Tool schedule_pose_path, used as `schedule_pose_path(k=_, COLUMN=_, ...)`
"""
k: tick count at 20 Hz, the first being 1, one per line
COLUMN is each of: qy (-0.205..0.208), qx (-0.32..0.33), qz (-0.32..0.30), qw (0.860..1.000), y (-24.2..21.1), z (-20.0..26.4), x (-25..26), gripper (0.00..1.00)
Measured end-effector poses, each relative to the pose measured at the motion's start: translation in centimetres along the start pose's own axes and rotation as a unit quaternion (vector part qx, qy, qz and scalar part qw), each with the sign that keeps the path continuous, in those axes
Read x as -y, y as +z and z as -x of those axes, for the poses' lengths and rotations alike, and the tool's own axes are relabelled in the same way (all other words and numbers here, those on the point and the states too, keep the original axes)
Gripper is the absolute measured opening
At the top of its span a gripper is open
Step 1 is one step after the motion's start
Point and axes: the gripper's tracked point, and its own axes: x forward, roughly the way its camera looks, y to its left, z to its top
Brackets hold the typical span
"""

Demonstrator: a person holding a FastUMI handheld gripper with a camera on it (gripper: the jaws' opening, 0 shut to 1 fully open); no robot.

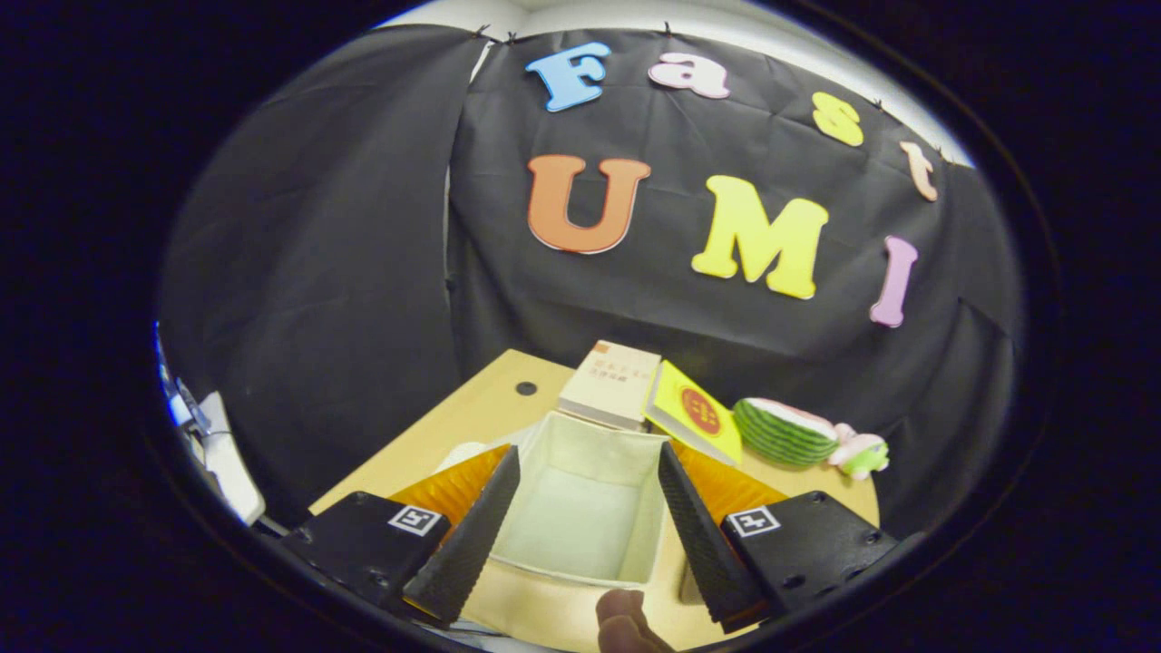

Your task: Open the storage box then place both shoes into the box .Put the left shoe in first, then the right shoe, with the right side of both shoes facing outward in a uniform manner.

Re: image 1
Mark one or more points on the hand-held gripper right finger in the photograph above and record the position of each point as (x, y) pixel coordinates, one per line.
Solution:
(703, 544)

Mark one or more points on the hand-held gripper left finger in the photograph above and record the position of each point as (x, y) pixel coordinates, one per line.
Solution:
(467, 544)

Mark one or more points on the grey-green fabric storage box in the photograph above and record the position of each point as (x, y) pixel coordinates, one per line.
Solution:
(580, 508)

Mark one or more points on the yellow book with red label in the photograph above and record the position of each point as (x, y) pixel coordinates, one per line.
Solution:
(698, 413)

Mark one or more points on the watermelon slice plush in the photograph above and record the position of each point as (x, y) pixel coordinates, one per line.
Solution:
(780, 435)

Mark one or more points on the pink and green plush toy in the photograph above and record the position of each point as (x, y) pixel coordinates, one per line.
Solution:
(862, 453)

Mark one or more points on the beige book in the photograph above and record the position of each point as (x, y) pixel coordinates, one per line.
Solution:
(612, 381)

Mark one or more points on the white frame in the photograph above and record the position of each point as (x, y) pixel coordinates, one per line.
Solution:
(231, 472)

